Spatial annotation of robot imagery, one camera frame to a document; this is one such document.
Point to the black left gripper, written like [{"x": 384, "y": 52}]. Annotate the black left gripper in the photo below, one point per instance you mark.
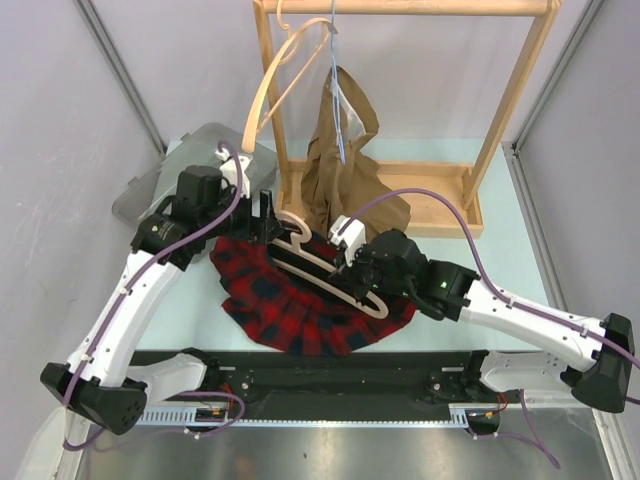
[{"x": 254, "y": 228}]

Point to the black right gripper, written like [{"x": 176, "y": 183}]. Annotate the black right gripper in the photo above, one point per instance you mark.
[{"x": 349, "y": 274}]

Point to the wooden hanger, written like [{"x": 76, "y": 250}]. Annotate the wooden hanger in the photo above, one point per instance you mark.
[
  {"x": 257, "y": 121},
  {"x": 291, "y": 257}
]

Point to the brown skirt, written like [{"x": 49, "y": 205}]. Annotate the brown skirt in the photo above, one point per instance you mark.
[{"x": 335, "y": 182}]

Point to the red plaid cloth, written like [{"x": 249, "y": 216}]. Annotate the red plaid cloth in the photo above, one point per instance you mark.
[{"x": 278, "y": 309}]

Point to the light blue wire hanger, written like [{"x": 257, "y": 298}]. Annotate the light blue wire hanger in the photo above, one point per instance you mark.
[{"x": 335, "y": 87}]

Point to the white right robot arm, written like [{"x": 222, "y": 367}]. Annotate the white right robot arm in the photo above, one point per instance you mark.
[{"x": 589, "y": 358}]

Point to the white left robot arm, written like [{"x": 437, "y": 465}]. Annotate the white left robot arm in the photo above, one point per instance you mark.
[{"x": 98, "y": 381}]

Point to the wooden clothes rack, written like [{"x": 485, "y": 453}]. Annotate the wooden clothes rack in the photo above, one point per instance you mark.
[{"x": 445, "y": 201}]

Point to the grey plastic bin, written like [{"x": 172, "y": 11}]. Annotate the grey plastic bin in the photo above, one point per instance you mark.
[{"x": 145, "y": 193}]

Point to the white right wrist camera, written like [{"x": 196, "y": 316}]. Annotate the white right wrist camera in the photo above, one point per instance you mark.
[{"x": 349, "y": 235}]

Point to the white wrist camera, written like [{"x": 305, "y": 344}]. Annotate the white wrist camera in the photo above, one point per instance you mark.
[
  {"x": 349, "y": 235},
  {"x": 236, "y": 172}
]

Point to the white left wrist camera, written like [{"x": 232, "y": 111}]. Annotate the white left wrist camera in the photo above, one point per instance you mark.
[{"x": 236, "y": 172}]

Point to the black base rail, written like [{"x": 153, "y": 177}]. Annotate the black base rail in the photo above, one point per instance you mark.
[{"x": 362, "y": 387}]

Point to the white slotted cable duct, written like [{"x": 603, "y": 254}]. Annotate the white slotted cable duct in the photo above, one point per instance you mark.
[{"x": 203, "y": 417}]

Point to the grey aluminium frame post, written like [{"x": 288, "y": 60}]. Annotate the grey aluminium frame post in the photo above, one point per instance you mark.
[{"x": 582, "y": 21}]

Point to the left aluminium frame post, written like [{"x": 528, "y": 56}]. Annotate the left aluminium frame post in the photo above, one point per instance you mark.
[{"x": 113, "y": 58}]

